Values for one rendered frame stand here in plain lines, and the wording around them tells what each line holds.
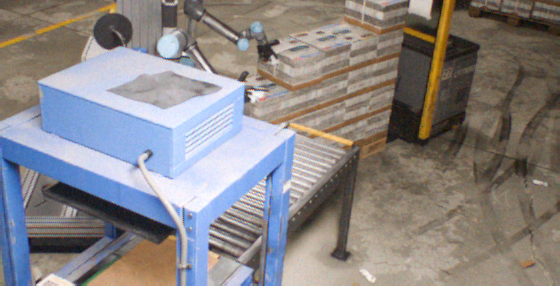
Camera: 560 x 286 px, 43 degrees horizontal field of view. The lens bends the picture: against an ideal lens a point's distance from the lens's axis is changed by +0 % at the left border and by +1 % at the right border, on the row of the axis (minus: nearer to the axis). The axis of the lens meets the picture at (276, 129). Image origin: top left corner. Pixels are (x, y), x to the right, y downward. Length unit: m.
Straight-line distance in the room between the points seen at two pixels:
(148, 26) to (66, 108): 1.66
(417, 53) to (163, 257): 3.42
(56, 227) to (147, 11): 1.44
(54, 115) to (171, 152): 0.52
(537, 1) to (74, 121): 7.59
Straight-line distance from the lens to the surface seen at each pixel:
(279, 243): 2.98
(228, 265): 3.24
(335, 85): 5.18
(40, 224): 4.57
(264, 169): 2.60
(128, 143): 2.48
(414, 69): 6.11
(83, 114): 2.57
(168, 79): 2.59
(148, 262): 3.26
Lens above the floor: 2.83
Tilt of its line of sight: 28 degrees down
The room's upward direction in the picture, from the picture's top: 4 degrees clockwise
